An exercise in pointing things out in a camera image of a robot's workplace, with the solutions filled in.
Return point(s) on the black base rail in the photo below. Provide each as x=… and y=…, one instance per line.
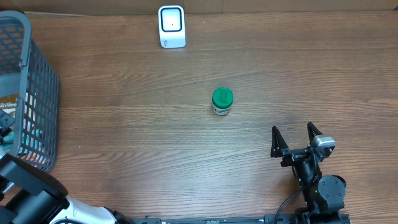
x=217, y=220

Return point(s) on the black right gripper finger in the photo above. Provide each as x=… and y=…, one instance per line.
x=278, y=143
x=314, y=134

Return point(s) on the green lid seasoning jar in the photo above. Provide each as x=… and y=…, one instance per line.
x=221, y=101

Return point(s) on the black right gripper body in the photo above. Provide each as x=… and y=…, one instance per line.
x=292, y=155

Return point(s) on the teal wet wipes pack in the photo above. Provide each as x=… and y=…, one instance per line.
x=7, y=138

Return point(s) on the grey plastic mesh basket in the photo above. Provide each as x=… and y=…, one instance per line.
x=26, y=71

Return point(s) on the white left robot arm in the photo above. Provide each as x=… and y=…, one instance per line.
x=42, y=198

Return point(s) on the white barcode scanner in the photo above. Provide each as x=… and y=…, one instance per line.
x=172, y=26

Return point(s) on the beige brown snack bag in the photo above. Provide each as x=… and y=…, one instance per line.
x=9, y=104

